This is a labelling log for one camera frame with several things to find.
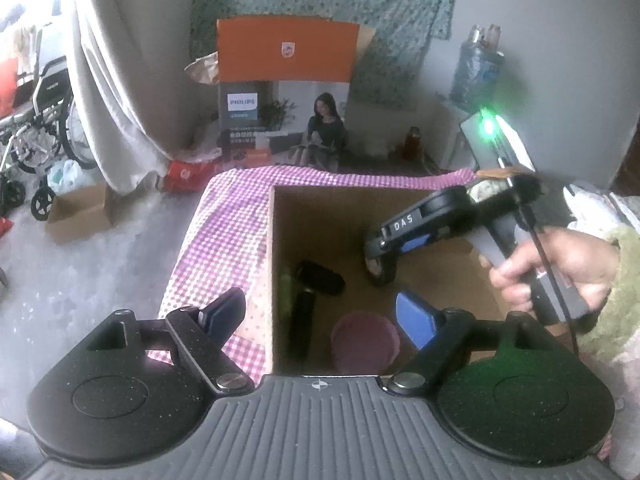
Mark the beige curtain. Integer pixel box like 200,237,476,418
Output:
70,0,201,196

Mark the crumpled brown paper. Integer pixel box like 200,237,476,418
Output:
184,51,221,86

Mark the wheelchair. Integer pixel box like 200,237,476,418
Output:
0,55,98,222

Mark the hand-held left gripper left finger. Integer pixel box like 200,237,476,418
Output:
86,287,249,395

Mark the red bag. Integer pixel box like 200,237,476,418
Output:
0,57,21,117

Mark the small open cardboard box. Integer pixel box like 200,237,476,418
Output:
46,181,115,245

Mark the red packet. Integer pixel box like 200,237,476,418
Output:
164,160,223,195

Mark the blue water jug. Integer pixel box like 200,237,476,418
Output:
449,24,507,113

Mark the white plastic bag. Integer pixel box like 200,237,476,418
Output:
47,159,96,196

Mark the small black tube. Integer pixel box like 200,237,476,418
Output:
367,254,399,288

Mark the large brown cardboard box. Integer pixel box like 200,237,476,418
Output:
269,185,511,377

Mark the black oblong case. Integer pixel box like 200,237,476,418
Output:
295,259,346,297

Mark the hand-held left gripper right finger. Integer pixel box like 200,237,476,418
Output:
390,290,551,397

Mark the green dropper bottle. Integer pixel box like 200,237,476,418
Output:
276,262,297,313

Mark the pink round container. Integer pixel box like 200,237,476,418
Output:
330,310,402,375

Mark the person's right hand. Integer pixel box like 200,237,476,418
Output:
479,226,622,312

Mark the orange printed appliance box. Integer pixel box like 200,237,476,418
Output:
216,16,362,172

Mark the white bedding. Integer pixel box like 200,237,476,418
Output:
562,182,640,233

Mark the brown bottle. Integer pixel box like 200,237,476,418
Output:
404,126,425,160

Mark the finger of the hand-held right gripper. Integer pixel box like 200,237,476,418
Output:
364,204,442,258
399,234,433,258

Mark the black cylinder with gold cap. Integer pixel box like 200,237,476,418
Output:
289,290,317,358

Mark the teal patterned hanging cloth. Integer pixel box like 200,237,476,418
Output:
190,0,458,111

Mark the person's right forearm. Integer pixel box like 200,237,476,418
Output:
575,225,640,361

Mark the black cable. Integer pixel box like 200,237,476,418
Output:
517,195,581,361

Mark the pink checkered tablecloth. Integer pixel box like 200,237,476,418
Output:
146,165,481,383

